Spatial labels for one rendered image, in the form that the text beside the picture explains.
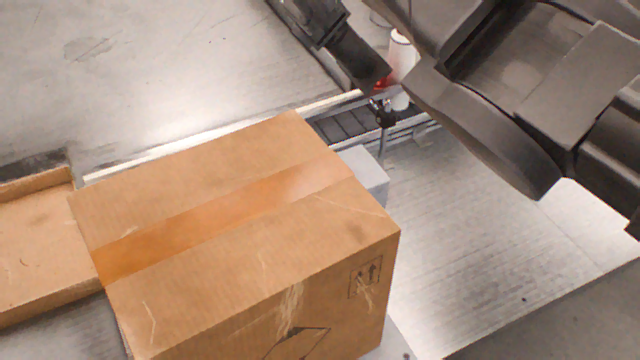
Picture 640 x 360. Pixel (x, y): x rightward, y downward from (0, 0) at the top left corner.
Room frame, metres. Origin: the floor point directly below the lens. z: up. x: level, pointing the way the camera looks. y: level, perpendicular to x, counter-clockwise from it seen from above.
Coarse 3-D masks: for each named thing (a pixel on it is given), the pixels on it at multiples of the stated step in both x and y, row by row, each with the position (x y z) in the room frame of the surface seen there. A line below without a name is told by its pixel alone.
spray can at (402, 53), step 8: (392, 32) 0.90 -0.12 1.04; (392, 40) 0.89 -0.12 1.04; (400, 40) 0.88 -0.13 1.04; (408, 40) 0.88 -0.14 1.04; (392, 48) 0.89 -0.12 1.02; (400, 48) 0.88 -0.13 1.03; (408, 48) 0.88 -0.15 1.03; (392, 56) 0.88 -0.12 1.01; (400, 56) 0.88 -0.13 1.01; (408, 56) 0.88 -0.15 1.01; (392, 64) 0.88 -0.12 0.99; (400, 64) 0.88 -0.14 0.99; (408, 64) 0.88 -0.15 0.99; (392, 72) 0.88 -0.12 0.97; (400, 72) 0.88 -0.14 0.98; (392, 80) 0.88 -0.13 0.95; (400, 80) 0.88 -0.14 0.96; (392, 96) 0.88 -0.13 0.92; (400, 96) 0.88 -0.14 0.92; (408, 96) 0.89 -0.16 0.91; (384, 104) 0.89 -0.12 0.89; (392, 104) 0.88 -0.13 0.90; (400, 104) 0.88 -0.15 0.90; (408, 104) 0.89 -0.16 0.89
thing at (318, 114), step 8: (384, 88) 0.85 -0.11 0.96; (392, 88) 0.85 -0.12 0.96; (400, 88) 0.85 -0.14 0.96; (360, 96) 0.82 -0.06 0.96; (368, 96) 0.82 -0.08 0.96; (376, 96) 0.83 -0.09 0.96; (384, 96) 0.83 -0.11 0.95; (336, 104) 0.80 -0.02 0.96; (344, 104) 0.80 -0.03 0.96; (352, 104) 0.80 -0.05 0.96; (360, 104) 0.81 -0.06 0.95; (312, 112) 0.77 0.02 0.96; (320, 112) 0.77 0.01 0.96; (328, 112) 0.78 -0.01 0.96; (336, 112) 0.79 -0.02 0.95; (312, 120) 0.76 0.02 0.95; (88, 184) 0.59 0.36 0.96
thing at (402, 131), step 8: (424, 112) 0.88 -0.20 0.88; (408, 120) 0.86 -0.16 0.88; (416, 120) 0.86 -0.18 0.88; (424, 120) 0.87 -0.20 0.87; (432, 120) 0.88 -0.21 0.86; (392, 128) 0.83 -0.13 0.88; (400, 128) 0.84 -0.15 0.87; (408, 128) 0.85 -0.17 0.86; (432, 128) 0.88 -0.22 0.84; (360, 136) 0.81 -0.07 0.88; (368, 136) 0.81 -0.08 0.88; (376, 136) 0.81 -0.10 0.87; (392, 136) 0.83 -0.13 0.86; (400, 136) 0.85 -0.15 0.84; (408, 136) 0.85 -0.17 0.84; (336, 144) 0.78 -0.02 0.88; (344, 144) 0.78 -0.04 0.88; (352, 144) 0.79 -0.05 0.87; (368, 144) 0.81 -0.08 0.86; (376, 144) 0.82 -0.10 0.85; (392, 144) 0.83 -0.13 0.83
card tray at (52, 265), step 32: (0, 192) 0.66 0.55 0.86; (32, 192) 0.68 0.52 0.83; (64, 192) 0.69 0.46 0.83; (0, 224) 0.61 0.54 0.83; (32, 224) 0.61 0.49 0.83; (64, 224) 0.61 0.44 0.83; (0, 256) 0.55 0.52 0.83; (32, 256) 0.55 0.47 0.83; (64, 256) 0.55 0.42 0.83; (0, 288) 0.49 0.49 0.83; (32, 288) 0.49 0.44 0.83; (64, 288) 0.47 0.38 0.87; (96, 288) 0.49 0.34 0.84; (0, 320) 0.42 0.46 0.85
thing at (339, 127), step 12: (360, 108) 0.89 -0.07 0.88; (372, 108) 0.89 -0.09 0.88; (408, 108) 0.89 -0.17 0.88; (420, 108) 0.89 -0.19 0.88; (324, 120) 0.85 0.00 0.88; (336, 120) 0.85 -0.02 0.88; (348, 120) 0.85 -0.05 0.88; (360, 120) 0.85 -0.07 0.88; (372, 120) 0.85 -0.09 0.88; (324, 132) 0.81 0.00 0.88; (336, 132) 0.81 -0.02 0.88; (348, 132) 0.81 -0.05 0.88; (360, 132) 0.82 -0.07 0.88
